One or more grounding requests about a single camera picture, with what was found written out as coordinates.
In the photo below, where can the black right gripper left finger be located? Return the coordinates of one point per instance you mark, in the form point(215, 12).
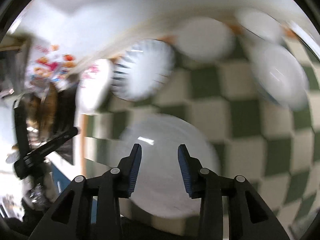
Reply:
point(89, 208)

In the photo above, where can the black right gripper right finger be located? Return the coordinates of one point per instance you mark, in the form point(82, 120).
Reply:
point(249, 216)

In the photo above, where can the white plate pink pattern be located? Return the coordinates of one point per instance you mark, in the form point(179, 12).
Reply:
point(93, 86)

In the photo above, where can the white bowl blue pattern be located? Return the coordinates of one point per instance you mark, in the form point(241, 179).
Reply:
point(279, 76)

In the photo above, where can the blue striped white plate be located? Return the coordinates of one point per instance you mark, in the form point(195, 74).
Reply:
point(142, 70)

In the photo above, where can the plain white bowl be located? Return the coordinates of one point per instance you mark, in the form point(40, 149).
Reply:
point(204, 39)

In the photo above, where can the white bowl dark rim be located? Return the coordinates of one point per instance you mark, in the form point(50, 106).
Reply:
point(258, 26)

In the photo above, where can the green white checkered mat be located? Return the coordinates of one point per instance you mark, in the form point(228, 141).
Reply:
point(275, 148)

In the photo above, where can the colourful snack package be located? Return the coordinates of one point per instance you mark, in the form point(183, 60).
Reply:
point(46, 65)

